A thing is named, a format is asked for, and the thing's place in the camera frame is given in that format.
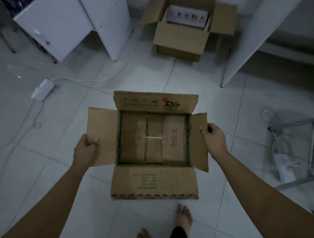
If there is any narrow brown packet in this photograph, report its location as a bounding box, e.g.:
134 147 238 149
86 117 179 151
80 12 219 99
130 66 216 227
135 120 148 162

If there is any white cabinet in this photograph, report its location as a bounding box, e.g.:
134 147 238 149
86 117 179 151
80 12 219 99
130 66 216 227
13 0 134 64

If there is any person's left forearm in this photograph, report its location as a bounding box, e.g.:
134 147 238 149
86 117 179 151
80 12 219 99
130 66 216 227
0 164 88 238

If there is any white cabinet side panel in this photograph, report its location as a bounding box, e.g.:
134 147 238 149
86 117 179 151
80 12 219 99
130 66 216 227
220 0 303 88

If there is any white power strip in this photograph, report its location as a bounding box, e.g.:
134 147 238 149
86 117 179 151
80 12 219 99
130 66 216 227
30 78 56 102

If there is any person's left hand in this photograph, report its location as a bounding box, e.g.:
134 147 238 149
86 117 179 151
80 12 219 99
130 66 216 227
72 133 99 170

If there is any person's right forearm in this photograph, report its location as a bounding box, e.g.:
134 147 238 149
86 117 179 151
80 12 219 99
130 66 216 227
213 151 314 238

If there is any white plastic bag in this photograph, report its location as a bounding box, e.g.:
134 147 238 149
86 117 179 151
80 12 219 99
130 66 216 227
271 142 303 184

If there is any white and red carton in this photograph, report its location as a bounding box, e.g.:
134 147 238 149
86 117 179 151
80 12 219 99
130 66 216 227
166 5 211 30

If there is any brown Rio printed carton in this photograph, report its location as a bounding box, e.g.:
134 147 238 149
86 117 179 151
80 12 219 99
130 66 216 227
85 90 210 200

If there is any large plain brown carton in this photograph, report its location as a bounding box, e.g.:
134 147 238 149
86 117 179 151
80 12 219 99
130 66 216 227
140 0 238 62

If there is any thin white cable loop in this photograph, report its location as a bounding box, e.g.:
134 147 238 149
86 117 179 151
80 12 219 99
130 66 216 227
260 107 286 154

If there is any wide brown printed packet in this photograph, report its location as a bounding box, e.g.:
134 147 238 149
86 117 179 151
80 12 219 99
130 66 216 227
162 115 186 162

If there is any person's right leg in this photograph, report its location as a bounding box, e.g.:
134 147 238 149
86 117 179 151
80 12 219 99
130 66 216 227
170 226 188 238

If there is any brown packet with clear tape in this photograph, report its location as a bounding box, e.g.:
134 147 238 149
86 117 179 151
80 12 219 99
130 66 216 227
145 120 164 162

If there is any person's right foot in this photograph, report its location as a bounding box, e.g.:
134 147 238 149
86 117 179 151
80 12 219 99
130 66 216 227
176 203 194 236

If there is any grey metal stand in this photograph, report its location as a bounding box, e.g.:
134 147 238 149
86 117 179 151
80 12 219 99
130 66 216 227
267 117 314 191

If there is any person's right hand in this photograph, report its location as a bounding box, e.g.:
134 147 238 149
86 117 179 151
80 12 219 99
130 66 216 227
200 123 230 161

